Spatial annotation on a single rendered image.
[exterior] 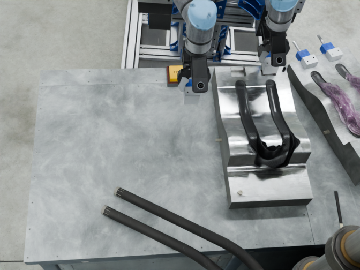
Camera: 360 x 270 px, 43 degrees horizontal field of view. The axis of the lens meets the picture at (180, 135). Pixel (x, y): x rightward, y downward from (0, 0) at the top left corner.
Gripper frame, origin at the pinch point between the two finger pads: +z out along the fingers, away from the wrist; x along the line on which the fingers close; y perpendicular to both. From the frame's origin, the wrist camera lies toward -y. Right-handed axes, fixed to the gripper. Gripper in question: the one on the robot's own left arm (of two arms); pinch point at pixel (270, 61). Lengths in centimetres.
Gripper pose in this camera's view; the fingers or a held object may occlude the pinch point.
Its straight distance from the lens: 161.8
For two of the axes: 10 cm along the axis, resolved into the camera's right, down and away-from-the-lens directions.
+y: -0.8, -9.3, 3.6
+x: -10.0, 0.9, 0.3
